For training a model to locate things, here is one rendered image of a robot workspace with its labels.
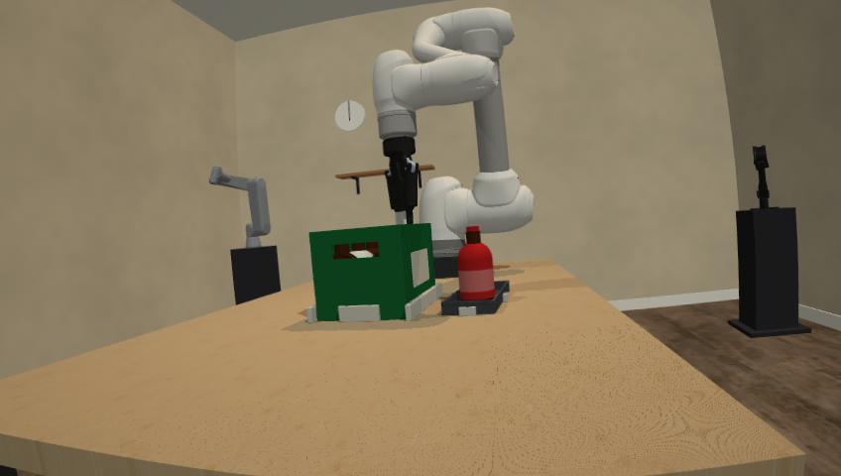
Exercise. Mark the brown bottle with cream cap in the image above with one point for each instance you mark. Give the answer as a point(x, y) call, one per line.
point(342, 252)

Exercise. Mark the red bottle with pale label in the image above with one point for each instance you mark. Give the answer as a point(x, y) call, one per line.
point(475, 268)

